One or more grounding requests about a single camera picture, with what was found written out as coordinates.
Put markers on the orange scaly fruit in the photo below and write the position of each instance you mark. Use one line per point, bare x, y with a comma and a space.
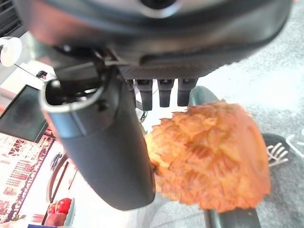
209, 156

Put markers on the white round knob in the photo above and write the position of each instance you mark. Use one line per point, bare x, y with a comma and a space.
10, 51

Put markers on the pale green fruit bowl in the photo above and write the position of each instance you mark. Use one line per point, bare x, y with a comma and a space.
70, 213

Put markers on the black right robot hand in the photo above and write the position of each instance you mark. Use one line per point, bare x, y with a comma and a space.
152, 38

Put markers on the white plate with dark rim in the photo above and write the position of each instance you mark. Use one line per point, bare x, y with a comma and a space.
55, 175

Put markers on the small red fruit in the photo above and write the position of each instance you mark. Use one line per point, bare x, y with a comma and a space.
51, 209

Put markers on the reddish peach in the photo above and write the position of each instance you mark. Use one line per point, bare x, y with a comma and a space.
55, 219

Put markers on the small black clip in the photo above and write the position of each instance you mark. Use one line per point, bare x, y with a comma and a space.
42, 74

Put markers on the black flat screen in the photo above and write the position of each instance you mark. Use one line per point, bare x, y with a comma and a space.
21, 114

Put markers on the red white patterned tablecloth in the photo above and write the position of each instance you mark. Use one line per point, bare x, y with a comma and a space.
21, 171

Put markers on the red apple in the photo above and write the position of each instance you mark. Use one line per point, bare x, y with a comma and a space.
63, 205

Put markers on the black slatted vent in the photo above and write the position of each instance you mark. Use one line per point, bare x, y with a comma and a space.
8, 16

